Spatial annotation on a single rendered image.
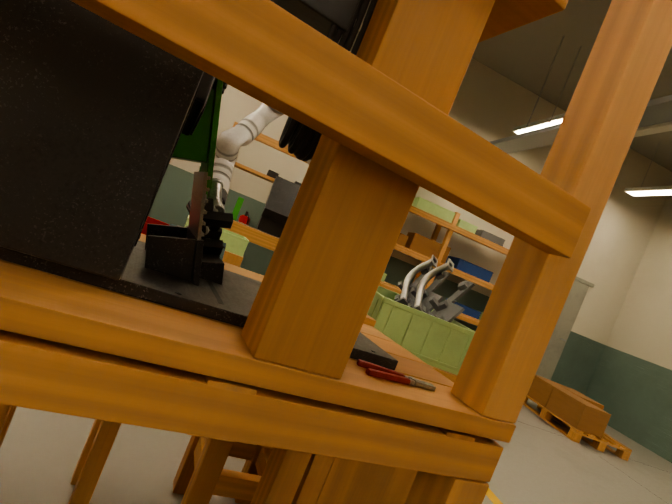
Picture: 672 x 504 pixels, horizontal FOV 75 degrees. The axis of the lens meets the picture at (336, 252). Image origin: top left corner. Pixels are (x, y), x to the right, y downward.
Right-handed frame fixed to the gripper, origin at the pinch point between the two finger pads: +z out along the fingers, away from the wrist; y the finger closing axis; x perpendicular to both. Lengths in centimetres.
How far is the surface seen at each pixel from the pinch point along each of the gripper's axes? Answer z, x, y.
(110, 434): 49, 44, -2
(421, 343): 8, 6, 85
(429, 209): -326, 270, 346
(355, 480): 52, 35, 79
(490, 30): -10, -80, 22
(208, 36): 22, -75, -18
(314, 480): 54, 39, 65
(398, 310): 0, 4, 72
